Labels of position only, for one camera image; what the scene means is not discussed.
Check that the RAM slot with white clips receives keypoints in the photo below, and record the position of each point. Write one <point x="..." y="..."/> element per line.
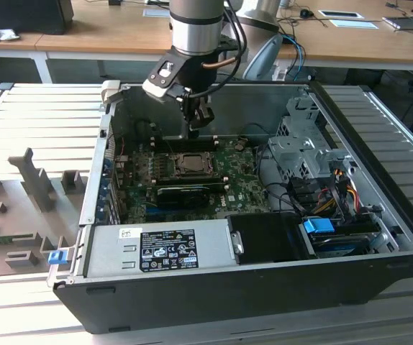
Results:
<point x="225" y="187"/>
<point x="192" y="183"/>
<point x="206" y="140"/>
<point x="206" y="146"/>

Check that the CPU socket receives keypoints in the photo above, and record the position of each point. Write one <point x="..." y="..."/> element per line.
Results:
<point x="172" y="175"/>

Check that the silver coin battery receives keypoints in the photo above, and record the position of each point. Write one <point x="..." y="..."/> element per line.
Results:
<point x="240" y="146"/>

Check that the white plug adapter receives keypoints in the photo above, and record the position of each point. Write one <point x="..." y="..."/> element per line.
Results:
<point x="280" y="73"/>

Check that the beige plastic latch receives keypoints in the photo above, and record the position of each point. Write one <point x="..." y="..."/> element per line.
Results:
<point x="108" y="90"/>

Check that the wooden desk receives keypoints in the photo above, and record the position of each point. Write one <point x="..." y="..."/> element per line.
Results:
<point x="120" y="32"/>
<point x="26" y="41"/>

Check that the green motherboard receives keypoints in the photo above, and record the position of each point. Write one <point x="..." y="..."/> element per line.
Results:
<point x="242" y="179"/>

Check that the small black box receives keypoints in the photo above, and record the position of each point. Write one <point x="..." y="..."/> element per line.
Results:
<point x="114" y="2"/>

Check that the white cup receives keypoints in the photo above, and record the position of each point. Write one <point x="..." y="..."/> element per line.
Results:
<point x="285" y="3"/>

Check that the silver metal drive cage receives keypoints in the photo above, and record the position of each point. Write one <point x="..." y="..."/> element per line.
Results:
<point x="300" y="151"/>

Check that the black computer mouse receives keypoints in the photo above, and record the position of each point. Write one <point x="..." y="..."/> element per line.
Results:
<point x="305" y="13"/>

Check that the black power connectors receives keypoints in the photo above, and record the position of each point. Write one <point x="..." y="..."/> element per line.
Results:
<point x="301" y="194"/>

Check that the black computer box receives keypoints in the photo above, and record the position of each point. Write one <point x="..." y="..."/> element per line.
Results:
<point x="23" y="16"/>

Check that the blue disk carrier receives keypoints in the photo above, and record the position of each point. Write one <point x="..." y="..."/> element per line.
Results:
<point x="318" y="228"/>

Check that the silver power supply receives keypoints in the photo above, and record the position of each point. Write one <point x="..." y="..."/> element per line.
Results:
<point x="113" y="251"/>

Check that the grey brown parts rack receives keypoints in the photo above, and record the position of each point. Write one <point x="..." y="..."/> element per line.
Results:
<point x="37" y="187"/>

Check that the grey laptop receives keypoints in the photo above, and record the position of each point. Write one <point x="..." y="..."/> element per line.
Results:
<point x="408" y="23"/>

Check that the hard disk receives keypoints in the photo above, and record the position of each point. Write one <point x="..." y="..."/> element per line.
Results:
<point x="339" y="246"/>

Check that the black PC case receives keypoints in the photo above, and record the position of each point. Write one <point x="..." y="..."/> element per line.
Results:
<point x="228" y="298"/>

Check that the blue plastic latch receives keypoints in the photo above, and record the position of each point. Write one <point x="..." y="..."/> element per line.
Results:
<point x="57" y="258"/>

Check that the green RAM stick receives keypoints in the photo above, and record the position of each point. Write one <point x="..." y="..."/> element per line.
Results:
<point x="5" y="239"/>

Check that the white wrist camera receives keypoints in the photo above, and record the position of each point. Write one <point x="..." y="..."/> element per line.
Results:
<point x="154" y="90"/>

